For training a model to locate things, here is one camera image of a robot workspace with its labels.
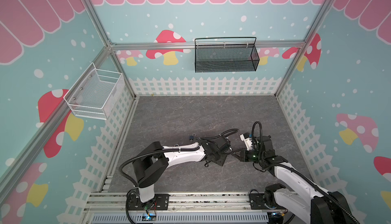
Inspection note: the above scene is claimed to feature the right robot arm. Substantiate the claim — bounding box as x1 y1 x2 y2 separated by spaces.
232 133 359 224

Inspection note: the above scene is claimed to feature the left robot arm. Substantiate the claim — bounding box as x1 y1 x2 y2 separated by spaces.
132 135 232 203

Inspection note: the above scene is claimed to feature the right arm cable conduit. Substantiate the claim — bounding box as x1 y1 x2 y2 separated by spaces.
251 121 361 224

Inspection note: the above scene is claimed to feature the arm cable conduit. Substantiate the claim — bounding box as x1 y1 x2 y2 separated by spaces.
118 128 239 191
251 121 361 224

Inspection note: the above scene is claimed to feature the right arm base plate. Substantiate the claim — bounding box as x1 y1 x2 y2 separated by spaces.
248 192 287 211

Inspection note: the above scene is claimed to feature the aluminium front rail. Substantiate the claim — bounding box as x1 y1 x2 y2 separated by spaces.
82 191 337 214

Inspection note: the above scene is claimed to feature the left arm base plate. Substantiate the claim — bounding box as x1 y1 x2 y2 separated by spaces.
126 193 170 211

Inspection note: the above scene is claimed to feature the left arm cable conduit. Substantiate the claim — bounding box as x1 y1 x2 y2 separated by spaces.
118 128 239 191

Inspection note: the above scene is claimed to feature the black mesh wall basket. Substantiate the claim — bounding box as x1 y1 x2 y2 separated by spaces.
194 37 260 73

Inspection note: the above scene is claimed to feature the white mesh wall basket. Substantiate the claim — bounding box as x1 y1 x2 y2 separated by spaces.
64 63 125 120

